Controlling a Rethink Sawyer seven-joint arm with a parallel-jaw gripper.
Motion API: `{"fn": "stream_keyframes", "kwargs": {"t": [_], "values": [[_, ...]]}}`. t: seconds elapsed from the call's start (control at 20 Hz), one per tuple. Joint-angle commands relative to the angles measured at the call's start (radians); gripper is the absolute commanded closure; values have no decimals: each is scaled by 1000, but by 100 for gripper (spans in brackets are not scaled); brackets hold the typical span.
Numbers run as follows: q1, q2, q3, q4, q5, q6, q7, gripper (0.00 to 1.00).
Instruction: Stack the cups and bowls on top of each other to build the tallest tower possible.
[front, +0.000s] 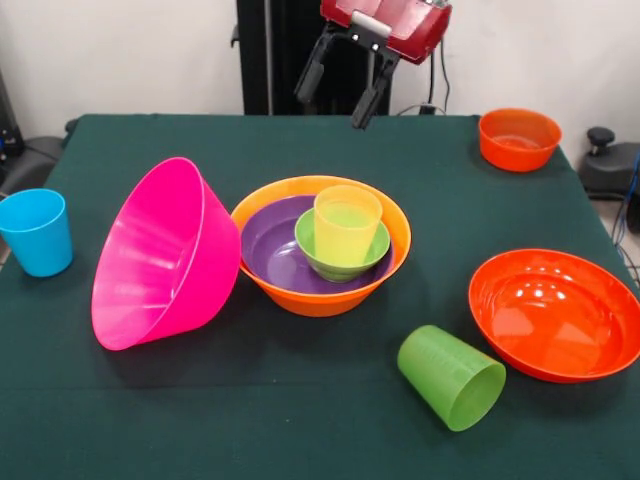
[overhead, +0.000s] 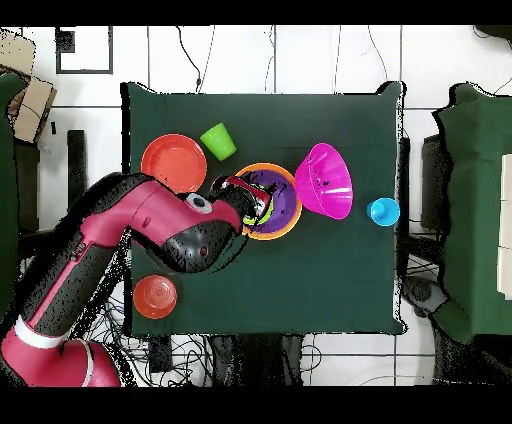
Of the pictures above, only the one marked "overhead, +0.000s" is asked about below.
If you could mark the small green bowl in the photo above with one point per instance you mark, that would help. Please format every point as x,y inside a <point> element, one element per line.
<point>268,216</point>

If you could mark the purple bowl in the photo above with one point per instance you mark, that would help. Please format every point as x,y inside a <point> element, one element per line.
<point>286,208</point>

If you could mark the large orange bowl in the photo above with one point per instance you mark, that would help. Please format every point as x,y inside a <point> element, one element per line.
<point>276,236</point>

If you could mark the wide red-orange bowl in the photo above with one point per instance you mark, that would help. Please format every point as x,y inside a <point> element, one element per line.
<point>176,164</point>

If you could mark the large pink bowl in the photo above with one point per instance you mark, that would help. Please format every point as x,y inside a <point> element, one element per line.
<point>326,184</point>

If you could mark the small orange bowl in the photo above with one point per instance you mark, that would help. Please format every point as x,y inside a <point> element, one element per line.
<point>156,296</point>

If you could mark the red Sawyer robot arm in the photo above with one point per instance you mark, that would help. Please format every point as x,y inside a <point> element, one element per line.
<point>160,220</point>

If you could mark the green cup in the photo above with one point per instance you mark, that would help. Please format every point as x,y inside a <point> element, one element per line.
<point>218,142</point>

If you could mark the dark green tablecloth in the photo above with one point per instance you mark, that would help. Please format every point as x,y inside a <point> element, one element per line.
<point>300,280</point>

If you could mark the blue cup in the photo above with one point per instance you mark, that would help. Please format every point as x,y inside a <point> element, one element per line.
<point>384,212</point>

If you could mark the black power strip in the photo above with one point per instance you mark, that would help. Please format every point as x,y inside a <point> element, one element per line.
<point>160,354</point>

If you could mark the black stand base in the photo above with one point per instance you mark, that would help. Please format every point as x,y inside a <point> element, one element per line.
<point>422,292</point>

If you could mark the cardboard box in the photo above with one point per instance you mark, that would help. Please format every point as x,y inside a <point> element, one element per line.
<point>34,110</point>
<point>14,52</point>

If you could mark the green cloth covered table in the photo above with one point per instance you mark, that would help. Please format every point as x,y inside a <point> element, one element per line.
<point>476,200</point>
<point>6,180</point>

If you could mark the white box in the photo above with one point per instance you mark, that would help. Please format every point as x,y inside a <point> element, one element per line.
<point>506,224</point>

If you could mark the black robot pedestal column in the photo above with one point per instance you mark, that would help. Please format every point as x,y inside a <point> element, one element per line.
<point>260,360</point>

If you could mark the black chair frame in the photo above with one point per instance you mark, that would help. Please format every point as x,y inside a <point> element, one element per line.
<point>76,160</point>

